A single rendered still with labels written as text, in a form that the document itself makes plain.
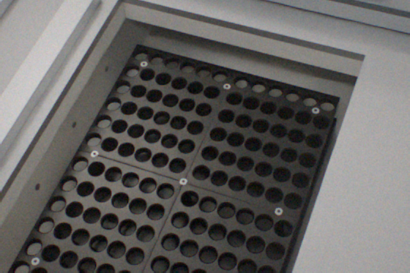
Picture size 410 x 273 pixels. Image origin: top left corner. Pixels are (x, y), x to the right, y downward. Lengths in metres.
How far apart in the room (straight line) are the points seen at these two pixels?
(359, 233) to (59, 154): 0.26
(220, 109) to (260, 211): 0.09
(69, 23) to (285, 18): 0.17
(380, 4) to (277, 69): 0.15
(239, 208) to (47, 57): 0.18
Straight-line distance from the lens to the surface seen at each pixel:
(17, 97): 0.53
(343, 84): 0.66
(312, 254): 0.45
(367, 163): 0.49
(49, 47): 0.55
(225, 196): 0.52
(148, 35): 0.70
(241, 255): 0.50
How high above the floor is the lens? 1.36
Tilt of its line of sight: 55 degrees down
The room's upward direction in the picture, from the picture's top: 6 degrees counter-clockwise
